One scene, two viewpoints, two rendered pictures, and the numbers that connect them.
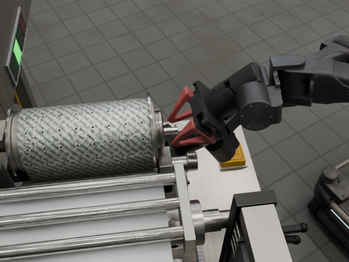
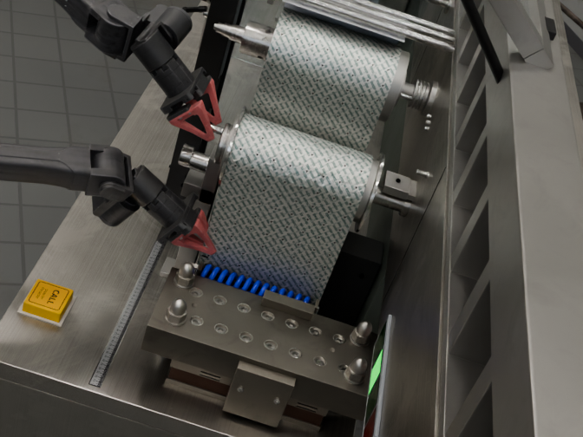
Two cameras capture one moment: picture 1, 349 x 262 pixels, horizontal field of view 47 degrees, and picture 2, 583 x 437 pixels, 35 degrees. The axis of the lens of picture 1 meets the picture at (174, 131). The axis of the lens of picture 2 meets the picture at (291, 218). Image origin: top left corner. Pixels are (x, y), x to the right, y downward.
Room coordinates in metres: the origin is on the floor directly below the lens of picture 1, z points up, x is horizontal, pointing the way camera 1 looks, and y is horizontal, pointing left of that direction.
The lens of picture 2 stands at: (1.86, 0.30, 2.14)
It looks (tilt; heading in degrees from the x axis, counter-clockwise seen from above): 36 degrees down; 185
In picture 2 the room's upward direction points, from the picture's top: 20 degrees clockwise
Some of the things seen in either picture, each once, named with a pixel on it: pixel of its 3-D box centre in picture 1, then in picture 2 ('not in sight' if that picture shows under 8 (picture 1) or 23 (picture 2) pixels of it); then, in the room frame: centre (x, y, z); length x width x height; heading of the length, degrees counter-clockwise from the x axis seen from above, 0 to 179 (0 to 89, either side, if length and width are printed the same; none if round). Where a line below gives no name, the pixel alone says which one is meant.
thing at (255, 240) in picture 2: not in sight; (270, 250); (0.55, 0.17, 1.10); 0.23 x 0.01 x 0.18; 97
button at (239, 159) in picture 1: (231, 154); (48, 300); (0.69, -0.17, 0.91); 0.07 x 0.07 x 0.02; 7
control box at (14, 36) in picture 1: (17, 44); (376, 386); (0.85, 0.42, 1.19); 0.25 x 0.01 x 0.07; 7
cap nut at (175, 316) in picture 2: not in sight; (178, 309); (0.73, 0.08, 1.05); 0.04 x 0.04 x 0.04
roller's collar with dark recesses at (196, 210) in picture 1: (179, 224); (258, 41); (0.26, -0.01, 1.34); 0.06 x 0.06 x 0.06; 7
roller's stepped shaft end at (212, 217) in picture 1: (222, 219); (229, 30); (0.27, -0.07, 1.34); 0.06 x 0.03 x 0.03; 97
